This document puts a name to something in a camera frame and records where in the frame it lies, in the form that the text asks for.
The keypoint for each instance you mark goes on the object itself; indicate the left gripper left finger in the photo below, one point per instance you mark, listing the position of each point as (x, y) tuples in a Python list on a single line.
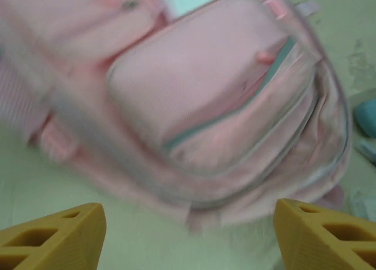
[(58, 240)]

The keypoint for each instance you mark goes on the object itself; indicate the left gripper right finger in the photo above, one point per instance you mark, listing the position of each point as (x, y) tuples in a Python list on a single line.
[(323, 240)]

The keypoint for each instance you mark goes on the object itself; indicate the blue pencil case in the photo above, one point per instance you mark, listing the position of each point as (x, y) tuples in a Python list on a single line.
[(367, 117)]

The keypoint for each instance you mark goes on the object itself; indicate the pink backpack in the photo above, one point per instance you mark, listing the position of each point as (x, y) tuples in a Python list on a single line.
[(205, 90)]

